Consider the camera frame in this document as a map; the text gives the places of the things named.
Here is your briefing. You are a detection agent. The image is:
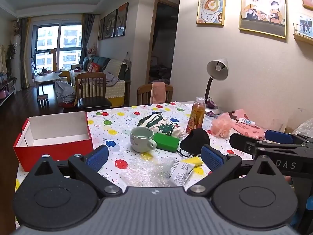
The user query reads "yellow sponge cloth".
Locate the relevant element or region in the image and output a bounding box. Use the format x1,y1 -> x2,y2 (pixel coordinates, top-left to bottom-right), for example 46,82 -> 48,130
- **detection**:
181,156 -> 203,167

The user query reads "pink bath pouf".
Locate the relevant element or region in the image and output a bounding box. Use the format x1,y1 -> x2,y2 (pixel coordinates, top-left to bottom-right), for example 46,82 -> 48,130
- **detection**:
211,118 -> 232,138

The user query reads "black face mask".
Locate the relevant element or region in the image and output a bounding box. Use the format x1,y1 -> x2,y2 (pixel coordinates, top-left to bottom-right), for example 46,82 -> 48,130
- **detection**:
177,128 -> 210,157

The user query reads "white printed packet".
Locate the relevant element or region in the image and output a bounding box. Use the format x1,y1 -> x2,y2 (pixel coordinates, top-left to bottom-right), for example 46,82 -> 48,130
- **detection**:
169,160 -> 195,186

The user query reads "green sponge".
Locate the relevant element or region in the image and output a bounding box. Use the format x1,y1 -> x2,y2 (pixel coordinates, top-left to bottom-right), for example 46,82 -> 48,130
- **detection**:
153,133 -> 180,153

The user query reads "christmas print cloth bag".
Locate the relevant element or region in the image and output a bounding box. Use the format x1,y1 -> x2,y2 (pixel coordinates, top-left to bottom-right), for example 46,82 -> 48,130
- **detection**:
137,112 -> 186,138

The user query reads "pink love pouch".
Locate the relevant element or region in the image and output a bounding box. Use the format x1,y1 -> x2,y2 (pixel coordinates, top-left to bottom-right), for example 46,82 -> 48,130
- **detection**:
220,109 -> 265,140

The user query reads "white cream tube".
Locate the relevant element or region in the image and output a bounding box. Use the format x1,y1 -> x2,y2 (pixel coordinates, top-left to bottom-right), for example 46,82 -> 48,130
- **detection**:
239,117 -> 255,127

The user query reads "red cardboard box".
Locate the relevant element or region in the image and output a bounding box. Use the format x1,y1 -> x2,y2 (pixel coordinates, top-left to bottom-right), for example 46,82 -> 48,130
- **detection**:
13,111 -> 93,172

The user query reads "orange tea bottle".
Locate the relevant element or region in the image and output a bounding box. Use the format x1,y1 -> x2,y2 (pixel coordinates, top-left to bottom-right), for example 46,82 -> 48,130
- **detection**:
186,97 -> 206,134

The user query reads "pale green mug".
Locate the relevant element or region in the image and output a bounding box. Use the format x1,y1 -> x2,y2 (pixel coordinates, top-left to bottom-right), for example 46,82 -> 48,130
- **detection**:
130,126 -> 157,153

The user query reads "balloon print tablecloth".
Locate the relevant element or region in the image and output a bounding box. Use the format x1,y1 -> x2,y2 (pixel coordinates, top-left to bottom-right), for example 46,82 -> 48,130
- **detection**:
15,100 -> 255,228

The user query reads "small wooden stool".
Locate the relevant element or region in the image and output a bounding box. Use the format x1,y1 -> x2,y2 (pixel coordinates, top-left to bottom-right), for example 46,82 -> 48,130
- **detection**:
37,94 -> 49,107

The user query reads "wooden chair black seat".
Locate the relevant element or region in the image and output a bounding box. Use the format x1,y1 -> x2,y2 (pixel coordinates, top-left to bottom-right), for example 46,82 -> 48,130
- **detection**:
75,72 -> 112,112

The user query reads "grey desk lamp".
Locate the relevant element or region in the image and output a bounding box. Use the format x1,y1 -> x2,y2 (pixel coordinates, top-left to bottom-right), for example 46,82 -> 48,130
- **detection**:
204,58 -> 229,115

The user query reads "sofa with blankets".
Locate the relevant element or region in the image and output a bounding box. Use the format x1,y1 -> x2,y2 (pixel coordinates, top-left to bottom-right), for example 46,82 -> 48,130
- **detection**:
70,56 -> 131,108

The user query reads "pink towel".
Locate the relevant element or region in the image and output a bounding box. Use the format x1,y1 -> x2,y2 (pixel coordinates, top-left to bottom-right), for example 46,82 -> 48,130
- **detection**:
150,82 -> 166,105

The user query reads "wooden chair with towel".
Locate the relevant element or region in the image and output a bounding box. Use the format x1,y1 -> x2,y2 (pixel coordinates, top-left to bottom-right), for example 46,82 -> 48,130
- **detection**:
136,83 -> 174,105

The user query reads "white coffee table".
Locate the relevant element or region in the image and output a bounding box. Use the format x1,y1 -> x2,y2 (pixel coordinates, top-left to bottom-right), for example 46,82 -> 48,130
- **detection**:
34,72 -> 62,95

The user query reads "happy family picture frame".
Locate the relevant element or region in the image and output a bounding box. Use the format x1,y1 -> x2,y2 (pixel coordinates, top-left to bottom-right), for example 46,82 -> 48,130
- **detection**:
239,0 -> 287,39

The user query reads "food picture frame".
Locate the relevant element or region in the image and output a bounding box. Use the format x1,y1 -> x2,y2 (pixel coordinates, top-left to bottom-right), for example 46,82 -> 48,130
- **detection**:
196,0 -> 226,27

